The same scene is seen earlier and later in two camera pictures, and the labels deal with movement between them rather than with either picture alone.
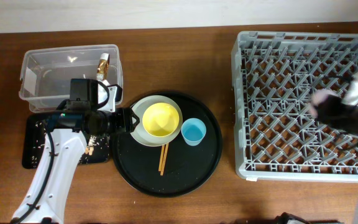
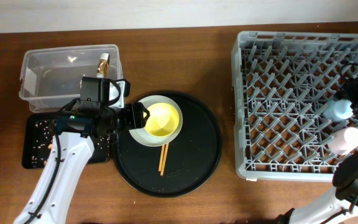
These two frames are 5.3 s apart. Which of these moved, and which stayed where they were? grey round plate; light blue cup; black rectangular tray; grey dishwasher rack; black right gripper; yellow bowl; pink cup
Moved: light blue cup; pink cup; black right gripper
Stayed: black rectangular tray; yellow bowl; grey round plate; grey dishwasher rack
